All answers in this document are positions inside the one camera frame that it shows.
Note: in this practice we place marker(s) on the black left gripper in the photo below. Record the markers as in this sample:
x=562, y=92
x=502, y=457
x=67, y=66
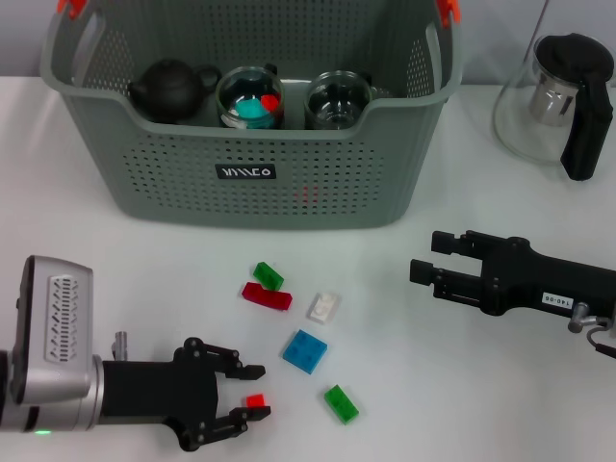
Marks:
x=154, y=390

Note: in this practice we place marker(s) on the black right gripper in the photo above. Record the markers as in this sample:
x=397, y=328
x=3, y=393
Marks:
x=548, y=286

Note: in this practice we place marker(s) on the small red toy brick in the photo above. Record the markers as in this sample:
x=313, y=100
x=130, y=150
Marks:
x=271, y=102
x=256, y=399

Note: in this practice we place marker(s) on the blue toy brick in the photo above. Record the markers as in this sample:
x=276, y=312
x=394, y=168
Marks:
x=304, y=351

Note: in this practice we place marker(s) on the green toy brick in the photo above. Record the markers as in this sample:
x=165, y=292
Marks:
x=268, y=275
x=341, y=405

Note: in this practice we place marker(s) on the dark red toy brick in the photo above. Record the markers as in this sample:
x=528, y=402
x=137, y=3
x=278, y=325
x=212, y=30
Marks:
x=264, y=297

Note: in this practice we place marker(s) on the glass teacup with black base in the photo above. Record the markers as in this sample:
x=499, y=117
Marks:
x=337, y=106
x=250, y=82

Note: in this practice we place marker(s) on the teal toy brick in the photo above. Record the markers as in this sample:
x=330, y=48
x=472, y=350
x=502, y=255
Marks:
x=250, y=111

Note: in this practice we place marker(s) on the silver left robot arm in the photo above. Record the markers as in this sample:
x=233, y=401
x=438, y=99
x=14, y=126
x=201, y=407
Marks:
x=48, y=404

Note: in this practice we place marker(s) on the grey-green perforated storage bin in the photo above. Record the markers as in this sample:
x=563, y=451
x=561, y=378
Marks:
x=313, y=163

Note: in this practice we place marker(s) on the silver left wrist stub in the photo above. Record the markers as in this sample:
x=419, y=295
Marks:
x=121, y=344

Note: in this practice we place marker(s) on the black clay teapot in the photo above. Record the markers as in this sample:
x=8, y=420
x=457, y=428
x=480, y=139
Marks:
x=168, y=89

